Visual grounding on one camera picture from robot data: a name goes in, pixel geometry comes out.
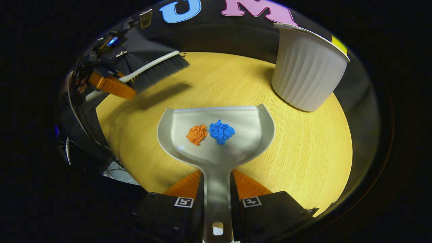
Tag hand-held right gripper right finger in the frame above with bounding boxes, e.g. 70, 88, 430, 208
231, 169, 318, 243

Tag orange paper scrap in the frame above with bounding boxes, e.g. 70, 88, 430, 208
186, 125, 208, 146

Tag white plastic dustpan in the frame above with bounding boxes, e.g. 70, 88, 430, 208
157, 104, 275, 243

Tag blue paper scrap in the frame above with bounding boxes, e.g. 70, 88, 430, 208
209, 119, 235, 145

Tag small white broom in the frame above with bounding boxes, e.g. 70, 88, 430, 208
85, 51, 189, 102

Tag wooden desktop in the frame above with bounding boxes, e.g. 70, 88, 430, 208
96, 52, 353, 216

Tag black backdrop cloth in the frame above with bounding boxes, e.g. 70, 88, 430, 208
56, 0, 382, 210

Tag white ribbed garbage bin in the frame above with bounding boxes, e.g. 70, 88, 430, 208
272, 23, 350, 112

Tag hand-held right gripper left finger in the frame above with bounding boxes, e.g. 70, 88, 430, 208
132, 170, 205, 243

